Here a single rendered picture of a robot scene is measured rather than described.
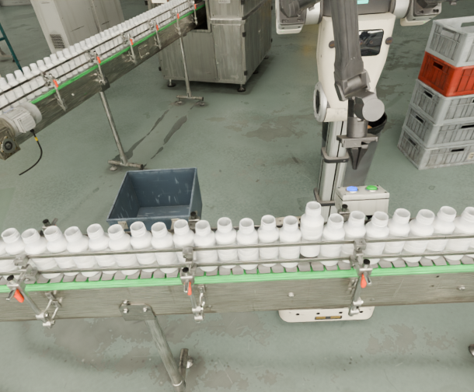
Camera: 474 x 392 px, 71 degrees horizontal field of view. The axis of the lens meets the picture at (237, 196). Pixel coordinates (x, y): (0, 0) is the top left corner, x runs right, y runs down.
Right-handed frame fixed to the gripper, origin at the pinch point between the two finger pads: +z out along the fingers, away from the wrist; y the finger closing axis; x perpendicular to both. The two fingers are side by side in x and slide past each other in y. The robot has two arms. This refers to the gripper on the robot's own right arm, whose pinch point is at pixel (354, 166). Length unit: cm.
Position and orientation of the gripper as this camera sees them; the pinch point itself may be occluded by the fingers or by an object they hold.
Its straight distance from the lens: 105.1
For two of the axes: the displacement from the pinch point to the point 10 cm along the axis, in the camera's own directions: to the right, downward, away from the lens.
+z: 0.6, 9.4, 3.3
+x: 0.2, -3.3, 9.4
